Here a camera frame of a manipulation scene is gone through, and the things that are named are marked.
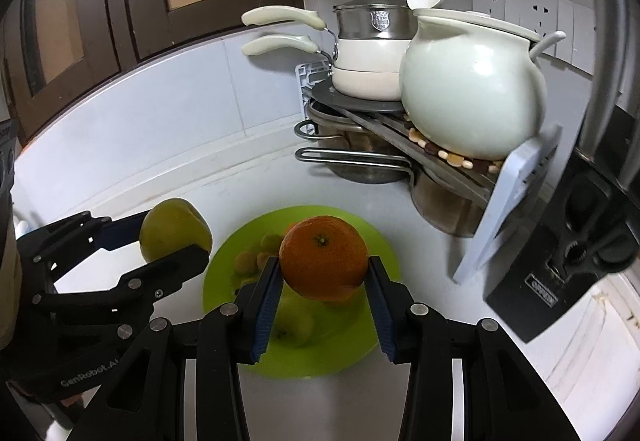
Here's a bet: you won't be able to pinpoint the green plate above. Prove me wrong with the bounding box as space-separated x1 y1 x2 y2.
202 205 403 378

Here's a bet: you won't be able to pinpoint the tangerine with green stem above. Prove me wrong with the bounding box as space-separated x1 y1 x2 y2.
279 216 369 302

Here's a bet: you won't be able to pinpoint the wooden bead trivet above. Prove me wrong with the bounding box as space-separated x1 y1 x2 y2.
407 118 503 174

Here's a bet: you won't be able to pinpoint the green apple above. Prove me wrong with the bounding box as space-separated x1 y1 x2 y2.
270 293 316 347
139 197 213 264

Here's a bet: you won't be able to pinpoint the white wall socket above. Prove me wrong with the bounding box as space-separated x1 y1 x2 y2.
472 0 506 19
504 0 560 56

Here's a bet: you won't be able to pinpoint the steel handle knife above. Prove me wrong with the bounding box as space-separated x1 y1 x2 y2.
575 0 623 154

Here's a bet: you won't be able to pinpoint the steel steamer pot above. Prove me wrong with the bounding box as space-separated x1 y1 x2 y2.
335 6 418 42

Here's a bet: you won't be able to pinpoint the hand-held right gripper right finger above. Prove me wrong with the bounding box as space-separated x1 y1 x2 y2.
367 256 581 441

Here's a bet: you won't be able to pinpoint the white ceramic pot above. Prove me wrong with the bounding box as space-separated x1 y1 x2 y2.
399 8 568 160

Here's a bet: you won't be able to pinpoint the steel pan loop handle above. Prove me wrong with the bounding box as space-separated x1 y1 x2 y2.
295 103 371 142
295 146 416 185

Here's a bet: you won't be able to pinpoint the small brown fruit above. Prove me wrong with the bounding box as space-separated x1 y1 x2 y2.
235 248 261 277
260 231 286 254

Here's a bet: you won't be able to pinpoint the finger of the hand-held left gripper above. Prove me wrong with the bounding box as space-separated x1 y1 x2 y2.
17 213 149 282
31 243 211 338

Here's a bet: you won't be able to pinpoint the black knife block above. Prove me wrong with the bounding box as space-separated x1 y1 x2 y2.
487 106 640 344

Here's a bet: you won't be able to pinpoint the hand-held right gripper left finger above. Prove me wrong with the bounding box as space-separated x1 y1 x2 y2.
65 256 283 441

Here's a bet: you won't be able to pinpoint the cream saucepan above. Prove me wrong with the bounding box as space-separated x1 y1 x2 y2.
242 35 406 102
242 6 408 69

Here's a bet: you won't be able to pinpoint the steel stock pot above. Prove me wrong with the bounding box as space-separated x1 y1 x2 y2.
410 166 488 238

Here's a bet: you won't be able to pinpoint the white corner pot rack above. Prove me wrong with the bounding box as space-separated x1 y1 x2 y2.
295 62 563 284

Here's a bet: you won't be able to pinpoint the large orange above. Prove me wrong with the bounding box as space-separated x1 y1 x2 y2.
310 288 363 307

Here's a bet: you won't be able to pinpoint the black kitchen scissors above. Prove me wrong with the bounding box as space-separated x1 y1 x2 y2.
545 171 640 282

